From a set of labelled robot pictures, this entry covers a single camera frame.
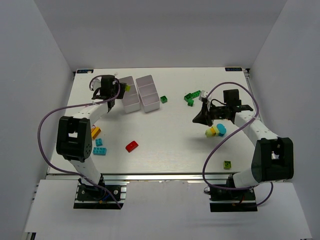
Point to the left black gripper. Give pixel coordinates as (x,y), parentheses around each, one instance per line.
(120,88)

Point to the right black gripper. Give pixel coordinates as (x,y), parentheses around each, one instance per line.
(207,113)

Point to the pale yellow orange lego stack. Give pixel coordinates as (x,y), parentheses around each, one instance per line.
(211,132)

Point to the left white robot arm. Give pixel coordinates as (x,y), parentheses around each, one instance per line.
(74,136)

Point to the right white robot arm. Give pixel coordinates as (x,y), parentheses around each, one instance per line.
(273,157)

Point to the left white divided container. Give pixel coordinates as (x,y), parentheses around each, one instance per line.
(130,100)

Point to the white divided container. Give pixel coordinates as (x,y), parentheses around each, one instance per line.
(130,100)
(148,93)

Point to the small dark green lego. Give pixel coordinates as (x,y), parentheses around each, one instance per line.
(190,102)
(163,99)

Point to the cyan rounded lego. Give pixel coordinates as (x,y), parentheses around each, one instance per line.
(221,129)

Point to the right white divided container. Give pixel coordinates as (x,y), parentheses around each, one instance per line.
(148,93)

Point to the long dark green lego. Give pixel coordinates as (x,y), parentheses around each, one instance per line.
(191,96)

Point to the left blue table label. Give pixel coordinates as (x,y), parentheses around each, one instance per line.
(84,71)

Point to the blue table label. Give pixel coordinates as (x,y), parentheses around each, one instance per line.
(233,69)
(84,71)

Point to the orange yellow lego brick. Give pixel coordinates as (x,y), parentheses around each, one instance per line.
(95,132)

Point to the lime square lego near edge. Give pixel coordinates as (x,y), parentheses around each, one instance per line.
(227,165)

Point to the right blue table label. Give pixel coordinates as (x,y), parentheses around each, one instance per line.
(233,69)

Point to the red curved lego brick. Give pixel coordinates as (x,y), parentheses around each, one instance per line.
(131,146)

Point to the small cyan lego brick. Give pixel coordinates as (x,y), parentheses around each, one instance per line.
(98,142)

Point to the long cyan lego brick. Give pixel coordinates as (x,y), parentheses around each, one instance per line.
(99,151)

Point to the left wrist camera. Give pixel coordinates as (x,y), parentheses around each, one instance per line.
(95,83)

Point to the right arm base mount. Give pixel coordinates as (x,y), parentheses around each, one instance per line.
(231,201)

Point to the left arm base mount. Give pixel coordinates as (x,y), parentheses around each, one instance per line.
(89,197)

